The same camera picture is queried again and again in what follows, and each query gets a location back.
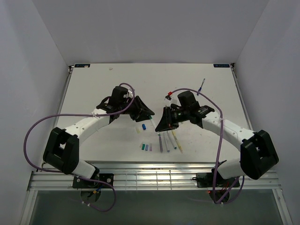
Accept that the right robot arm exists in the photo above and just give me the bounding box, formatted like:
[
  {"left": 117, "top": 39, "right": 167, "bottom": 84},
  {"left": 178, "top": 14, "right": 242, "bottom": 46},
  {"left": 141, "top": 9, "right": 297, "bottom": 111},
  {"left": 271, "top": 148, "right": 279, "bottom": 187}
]
[{"left": 155, "top": 90, "right": 279, "bottom": 186}]

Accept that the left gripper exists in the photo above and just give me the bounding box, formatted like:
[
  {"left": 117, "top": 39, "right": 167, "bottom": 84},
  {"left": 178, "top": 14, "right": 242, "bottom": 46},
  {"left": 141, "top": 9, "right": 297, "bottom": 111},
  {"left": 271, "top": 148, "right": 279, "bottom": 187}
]
[{"left": 119, "top": 96, "right": 155, "bottom": 122}]

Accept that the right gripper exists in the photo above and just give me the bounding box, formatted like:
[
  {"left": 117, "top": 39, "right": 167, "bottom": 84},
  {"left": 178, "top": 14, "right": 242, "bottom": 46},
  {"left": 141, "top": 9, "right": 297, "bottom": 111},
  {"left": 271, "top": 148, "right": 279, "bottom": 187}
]
[{"left": 155, "top": 106, "right": 189, "bottom": 132}]

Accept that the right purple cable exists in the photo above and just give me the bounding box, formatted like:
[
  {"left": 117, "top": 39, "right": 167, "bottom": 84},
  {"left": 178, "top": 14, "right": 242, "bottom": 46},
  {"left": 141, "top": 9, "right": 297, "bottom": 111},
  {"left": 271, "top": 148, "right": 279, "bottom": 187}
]
[{"left": 171, "top": 88, "right": 244, "bottom": 204}]

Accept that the left blue corner label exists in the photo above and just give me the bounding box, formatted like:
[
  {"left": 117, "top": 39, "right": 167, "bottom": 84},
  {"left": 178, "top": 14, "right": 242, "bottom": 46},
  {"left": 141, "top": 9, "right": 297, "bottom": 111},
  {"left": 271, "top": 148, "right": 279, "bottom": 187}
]
[{"left": 74, "top": 64, "right": 90, "bottom": 68}]

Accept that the blue corner label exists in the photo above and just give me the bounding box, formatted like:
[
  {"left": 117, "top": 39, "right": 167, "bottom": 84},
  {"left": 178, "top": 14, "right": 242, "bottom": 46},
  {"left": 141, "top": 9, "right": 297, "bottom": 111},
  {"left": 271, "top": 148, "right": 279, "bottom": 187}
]
[
  {"left": 213, "top": 64, "right": 230, "bottom": 68},
  {"left": 74, "top": 64, "right": 90, "bottom": 68}
]

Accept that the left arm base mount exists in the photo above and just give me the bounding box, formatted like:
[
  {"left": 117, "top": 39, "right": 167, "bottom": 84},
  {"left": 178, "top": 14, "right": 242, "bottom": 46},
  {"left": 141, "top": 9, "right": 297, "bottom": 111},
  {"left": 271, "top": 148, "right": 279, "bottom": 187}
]
[{"left": 72, "top": 173, "right": 114, "bottom": 189}]

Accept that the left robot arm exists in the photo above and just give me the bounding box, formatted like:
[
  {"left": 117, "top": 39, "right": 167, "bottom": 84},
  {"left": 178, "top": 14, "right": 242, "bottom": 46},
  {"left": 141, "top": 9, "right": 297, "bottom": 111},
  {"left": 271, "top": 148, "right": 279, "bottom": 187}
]
[{"left": 43, "top": 86, "right": 154, "bottom": 188}]

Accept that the purple marker pen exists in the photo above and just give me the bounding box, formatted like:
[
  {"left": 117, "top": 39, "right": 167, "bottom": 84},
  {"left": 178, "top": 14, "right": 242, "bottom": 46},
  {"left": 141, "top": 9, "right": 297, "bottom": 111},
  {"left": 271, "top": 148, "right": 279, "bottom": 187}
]
[{"left": 158, "top": 133, "right": 163, "bottom": 153}]

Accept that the yellow highlighter pen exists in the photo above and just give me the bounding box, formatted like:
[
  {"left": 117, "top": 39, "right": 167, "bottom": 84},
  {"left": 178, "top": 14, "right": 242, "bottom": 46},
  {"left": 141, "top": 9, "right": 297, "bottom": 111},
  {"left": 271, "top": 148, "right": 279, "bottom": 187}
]
[{"left": 172, "top": 131, "right": 183, "bottom": 154}]

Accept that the purple cable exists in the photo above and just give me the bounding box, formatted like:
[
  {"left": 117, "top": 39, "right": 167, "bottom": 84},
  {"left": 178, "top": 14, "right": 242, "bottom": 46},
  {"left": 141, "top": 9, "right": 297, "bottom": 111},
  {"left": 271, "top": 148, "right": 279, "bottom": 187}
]
[
  {"left": 171, "top": 88, "right": 244, "bottom": 204},
  {"left": 23, "top": 82, "right": 136, "bottom": 213}
]

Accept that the aluminium frame rail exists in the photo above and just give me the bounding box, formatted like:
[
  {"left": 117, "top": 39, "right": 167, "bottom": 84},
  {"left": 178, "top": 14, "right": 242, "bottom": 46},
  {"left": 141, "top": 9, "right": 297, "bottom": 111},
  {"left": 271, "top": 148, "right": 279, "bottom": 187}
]
[{"left": 27, "top": 161, "right": 282, "bottom": 192}]

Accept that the teal white marker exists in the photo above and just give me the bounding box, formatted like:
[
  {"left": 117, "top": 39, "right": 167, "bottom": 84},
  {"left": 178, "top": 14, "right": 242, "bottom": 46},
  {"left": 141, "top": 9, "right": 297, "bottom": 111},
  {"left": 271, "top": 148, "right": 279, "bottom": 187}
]
[{"left": 167, "top": 131, "right": 177, "bottom": 149}]

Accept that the lavender capped white marker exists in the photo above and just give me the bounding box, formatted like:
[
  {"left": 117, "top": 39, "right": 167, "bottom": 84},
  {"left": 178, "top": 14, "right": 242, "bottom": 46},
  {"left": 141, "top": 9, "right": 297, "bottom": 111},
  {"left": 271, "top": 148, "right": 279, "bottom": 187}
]
[{"left": 163, "top": 132, "right": 170, "bottom": 152}]

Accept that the green capped marker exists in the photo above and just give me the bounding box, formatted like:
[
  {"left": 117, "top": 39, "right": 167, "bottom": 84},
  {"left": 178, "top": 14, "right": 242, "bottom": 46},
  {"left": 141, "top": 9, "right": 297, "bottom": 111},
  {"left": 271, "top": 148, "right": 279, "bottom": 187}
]
[{"left": 148, "top": 115, "right": 157, "bottom": 129}]

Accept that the right blue corner label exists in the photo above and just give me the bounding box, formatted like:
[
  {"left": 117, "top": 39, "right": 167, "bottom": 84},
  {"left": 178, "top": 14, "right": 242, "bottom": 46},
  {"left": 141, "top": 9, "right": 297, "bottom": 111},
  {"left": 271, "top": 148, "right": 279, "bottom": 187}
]
[{"left": 213, "top": 64, "right": 230, "bottom": 68}]

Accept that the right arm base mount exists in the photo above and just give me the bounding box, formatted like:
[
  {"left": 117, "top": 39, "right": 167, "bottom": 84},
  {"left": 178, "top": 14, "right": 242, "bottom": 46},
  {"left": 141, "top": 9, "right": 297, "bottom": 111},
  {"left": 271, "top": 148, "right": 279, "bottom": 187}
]
[{"left": 192, "top": 172, "right": 235, "bottom": 188}]

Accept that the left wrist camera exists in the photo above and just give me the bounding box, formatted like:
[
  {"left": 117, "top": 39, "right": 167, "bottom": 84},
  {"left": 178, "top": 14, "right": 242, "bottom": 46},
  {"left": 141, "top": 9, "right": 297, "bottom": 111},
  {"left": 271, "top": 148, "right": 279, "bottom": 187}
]
[{"left": 124, "top": 90, "right": 133, "bottom": 98}]

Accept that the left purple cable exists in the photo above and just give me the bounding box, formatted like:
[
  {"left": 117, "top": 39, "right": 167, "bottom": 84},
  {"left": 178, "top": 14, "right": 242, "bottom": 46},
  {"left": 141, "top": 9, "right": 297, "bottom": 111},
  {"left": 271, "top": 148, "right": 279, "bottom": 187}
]
[{"left": 23, "top": 82, "right": 136, "bottom": 213}]

